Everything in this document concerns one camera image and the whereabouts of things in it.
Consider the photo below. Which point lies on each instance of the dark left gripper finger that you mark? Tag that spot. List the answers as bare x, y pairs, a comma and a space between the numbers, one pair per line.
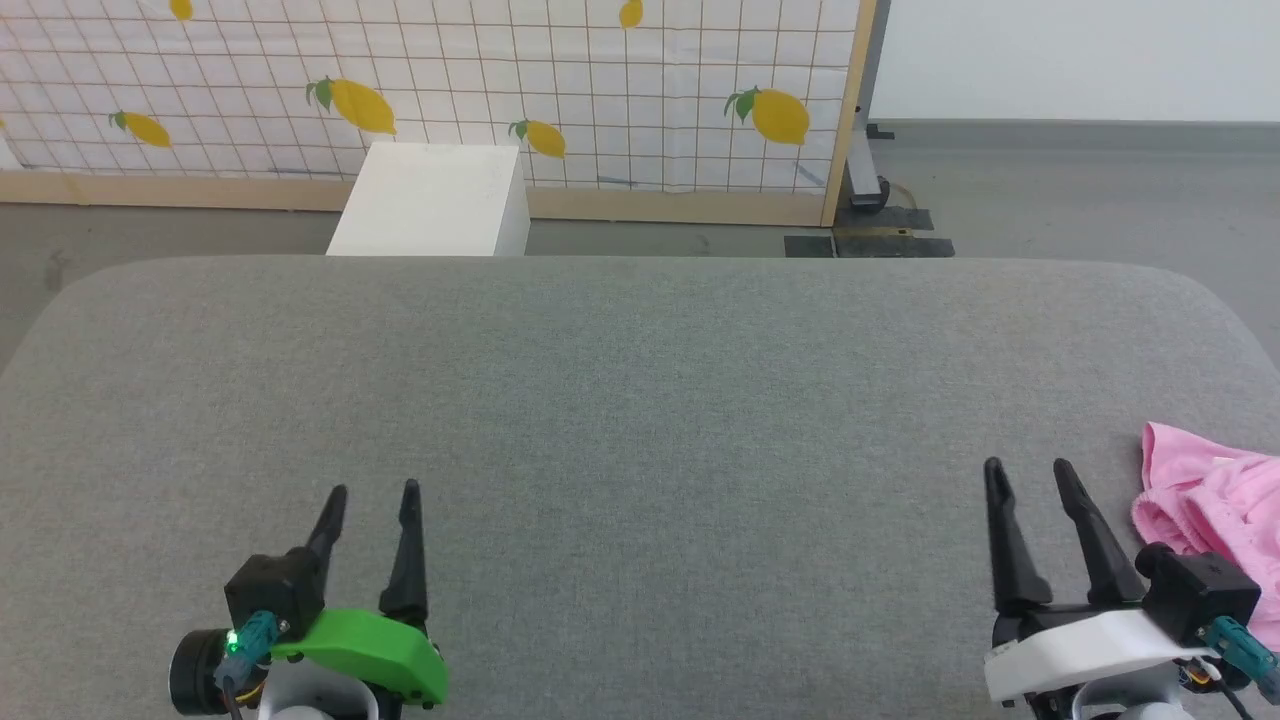
325, 530
408, 560

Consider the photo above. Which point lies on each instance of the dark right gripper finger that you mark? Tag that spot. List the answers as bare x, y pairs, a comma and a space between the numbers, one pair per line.
1095, 540
1010, 540

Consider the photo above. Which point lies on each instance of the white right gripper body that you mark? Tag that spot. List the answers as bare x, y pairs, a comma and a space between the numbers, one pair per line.
1090, 650

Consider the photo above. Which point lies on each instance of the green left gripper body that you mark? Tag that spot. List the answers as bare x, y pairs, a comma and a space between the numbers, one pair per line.
370, 650

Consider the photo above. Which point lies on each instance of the pink garment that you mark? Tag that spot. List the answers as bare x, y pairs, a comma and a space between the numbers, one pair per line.
1215, 500

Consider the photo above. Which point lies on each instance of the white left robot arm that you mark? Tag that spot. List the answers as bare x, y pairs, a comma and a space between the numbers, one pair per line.
215, 675

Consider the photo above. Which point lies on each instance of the large black floor tape patch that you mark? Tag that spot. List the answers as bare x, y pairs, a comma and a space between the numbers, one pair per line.
890, 235

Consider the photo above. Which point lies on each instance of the small black floor tape patch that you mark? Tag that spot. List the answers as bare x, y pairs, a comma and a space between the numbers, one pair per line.
808, 246

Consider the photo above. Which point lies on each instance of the black stand foot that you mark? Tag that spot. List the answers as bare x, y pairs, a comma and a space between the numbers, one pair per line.
865, 160

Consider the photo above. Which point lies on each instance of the lemon print partition screen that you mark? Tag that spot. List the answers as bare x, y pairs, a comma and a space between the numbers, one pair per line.
450, 90

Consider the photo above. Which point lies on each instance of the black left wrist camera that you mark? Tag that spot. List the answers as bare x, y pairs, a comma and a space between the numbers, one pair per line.
275, 595

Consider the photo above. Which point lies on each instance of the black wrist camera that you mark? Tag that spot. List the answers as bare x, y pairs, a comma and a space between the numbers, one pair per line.
1195, 590
275, 595

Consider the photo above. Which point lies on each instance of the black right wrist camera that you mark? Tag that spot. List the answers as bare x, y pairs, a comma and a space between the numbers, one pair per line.
1195, 590

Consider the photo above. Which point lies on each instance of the white box pedestal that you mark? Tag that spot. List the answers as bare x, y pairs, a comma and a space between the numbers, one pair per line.
430, 200

